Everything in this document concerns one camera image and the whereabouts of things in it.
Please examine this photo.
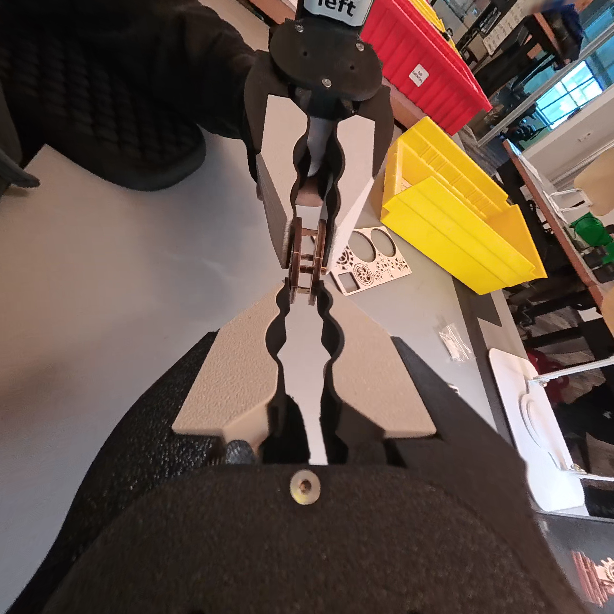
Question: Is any wooden spool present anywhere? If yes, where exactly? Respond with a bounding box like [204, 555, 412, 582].
[286, 217, 331, 306]

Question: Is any wooden side table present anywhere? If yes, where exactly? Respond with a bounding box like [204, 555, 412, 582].
[501, 138, 614, 315]

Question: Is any wooden standing desk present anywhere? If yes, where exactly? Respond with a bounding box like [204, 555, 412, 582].
[456, 12, 583, 97]

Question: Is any clear plastic bag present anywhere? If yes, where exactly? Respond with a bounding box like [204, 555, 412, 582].
[436, 324, 476, 361]

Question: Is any grey metal pole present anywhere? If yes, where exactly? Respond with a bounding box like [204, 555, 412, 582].
[528, 357, 614, 388]

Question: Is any person's left hand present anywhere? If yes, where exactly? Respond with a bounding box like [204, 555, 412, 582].
[297, 174, 328, 207]

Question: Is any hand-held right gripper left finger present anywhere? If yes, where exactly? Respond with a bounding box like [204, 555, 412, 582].
[172, 280, 293, 449]

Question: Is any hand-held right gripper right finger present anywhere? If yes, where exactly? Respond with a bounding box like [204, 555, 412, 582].
[320, 288, 437, 439]

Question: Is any white flat device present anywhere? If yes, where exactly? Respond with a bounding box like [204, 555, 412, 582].
[488, 348, 592, 517]

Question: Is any laser-cut wooden sheet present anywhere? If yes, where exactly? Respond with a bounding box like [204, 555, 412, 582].
[328, 226, 412, 295]

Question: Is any yellow plastic bin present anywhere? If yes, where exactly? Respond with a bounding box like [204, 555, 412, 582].
[381, 116, 548, 295]

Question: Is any white paper sheet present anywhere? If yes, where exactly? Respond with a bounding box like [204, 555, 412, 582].
[482, 17, 510, 54]

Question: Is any person's black hoodie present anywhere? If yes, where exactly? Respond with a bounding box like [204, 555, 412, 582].
[0, 82, 41, 197]

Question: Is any green plastic object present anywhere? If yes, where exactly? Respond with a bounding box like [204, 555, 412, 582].
[570, 213, 614, 251]

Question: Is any red plastic tote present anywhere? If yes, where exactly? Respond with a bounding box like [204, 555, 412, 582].
[359, 0, 494, 138]

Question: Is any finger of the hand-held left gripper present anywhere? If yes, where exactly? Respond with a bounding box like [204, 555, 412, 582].
[256, 93, 309, 269]
[326, 115, 376, 272]

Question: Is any dark puzzle kit box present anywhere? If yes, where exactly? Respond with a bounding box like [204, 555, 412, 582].
[536, 511, 614, 611]

